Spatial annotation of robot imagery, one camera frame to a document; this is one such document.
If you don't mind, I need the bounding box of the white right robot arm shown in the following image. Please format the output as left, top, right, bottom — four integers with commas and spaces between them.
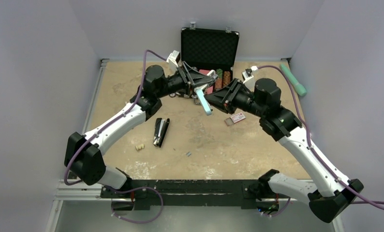
205, 78, 364, 223

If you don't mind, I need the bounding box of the black poker chip case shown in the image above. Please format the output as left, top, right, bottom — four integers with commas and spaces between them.
180, 28, 239, 92

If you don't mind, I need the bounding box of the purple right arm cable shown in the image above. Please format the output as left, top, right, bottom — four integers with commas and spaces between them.
252, 65, 384, 218

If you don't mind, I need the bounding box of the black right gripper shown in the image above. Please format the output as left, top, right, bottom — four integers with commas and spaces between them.
203, 79, 265, 118

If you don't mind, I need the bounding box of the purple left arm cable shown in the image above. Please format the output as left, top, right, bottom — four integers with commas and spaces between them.
63, 49, 169, 224

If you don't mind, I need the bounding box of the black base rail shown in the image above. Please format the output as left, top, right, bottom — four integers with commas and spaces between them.
101, 179, 290, 210

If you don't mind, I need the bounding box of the black stapler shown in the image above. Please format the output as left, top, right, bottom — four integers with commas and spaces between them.
153, 118, 170, 147

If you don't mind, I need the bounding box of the small beige staple strip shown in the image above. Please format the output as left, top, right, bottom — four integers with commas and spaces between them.
135, 144, 145, 151

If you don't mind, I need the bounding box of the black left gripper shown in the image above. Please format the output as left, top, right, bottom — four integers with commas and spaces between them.
156, 61, 213, 99

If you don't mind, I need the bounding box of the light blue stapler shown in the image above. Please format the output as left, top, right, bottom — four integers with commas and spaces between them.
194, 88, 212, 116

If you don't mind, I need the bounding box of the aluminium frame rail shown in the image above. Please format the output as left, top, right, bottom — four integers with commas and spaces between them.
44, 58, 345, 232

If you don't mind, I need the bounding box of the pink card deck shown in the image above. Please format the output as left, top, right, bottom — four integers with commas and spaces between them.
199, 69, 211, 75

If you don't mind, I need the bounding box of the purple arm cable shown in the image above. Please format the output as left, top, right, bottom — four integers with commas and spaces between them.
252, 65, 384, 218
63, 49, 169, 224

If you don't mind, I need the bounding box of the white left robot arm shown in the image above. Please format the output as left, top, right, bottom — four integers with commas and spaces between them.
64, 63, 217, 198

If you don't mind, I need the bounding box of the staple box red white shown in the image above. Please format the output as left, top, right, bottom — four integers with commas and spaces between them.
225, 112, 246, 126

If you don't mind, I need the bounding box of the teal green cylinder tool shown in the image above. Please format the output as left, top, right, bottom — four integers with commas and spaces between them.
280, 64, 307, 97

